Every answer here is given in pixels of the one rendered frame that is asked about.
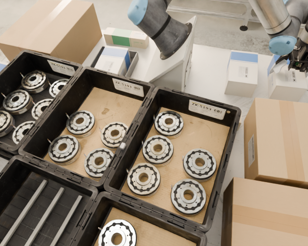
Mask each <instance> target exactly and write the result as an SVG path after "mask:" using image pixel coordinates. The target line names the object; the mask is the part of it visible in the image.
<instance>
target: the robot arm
mask: <svg viewBox="0 0 308 246"><path fill-rule="evenodd" d="M171 1H172V0H133V1H132V2H131V4H130V6H129V9H128V13H127V15H128V18H129V19H130V20H131V21H132V22H133V24H134V25H136V26H137V27H138V28H139V29H141V30H142V31H143V32H144V33H145V34H146V35H147V36H149V37H150V38H151V39H152V40H153V41H154V42H155V44H156V46H157V47H158V49H159V51H160V53H161V54H162V55H164V56H167V55H169V54H170V53H172V52H173V51H174V50H175V49H176V48H177V47H178V46H179V45H180V44H181V42H182V41H183V40H184V38H185V36H186V35H187V32H188V27H187V26H186V25H185V24H184V23H181V22H179V21H177V20H175V19H173V18H172V17H171V16H170V15H169V14H168V13H167V12H166V10H167V8H168V6H169V4H170V2H171ZM248 1H249V2H250V4H251V6H252V8H253V9H254V11H255V13H256V15H257V16H258V18H259V20H260V22H261V23H262V25H263V27H264V29H265V30H266V32H267V34H268V36H269V37H270V41H269V46H268V48H269V51H270V52H271V53H273V54H275V55H279V56H280V57H279V58H278V59H277V60H276V62H275V63H274V64H273V66H272V68H271V70H270V72H269V73H270V74H271V73H272V72H275V74H278V73H279V72H280V71H281V69H282V67H283V66H285V65H286V64H287V60H288V59H289V60H290V64H289V65H288V71H289V70H290V69H295V70H299V72H304V73H305V76H306V77H307V76H308V0H248ZM301 24H306V25H305V27H304V29H303V30H302V32H301V34H300V37H298V33H299V30H300V26H301ZM294 46H297V47H296V48H294Z"/></svg>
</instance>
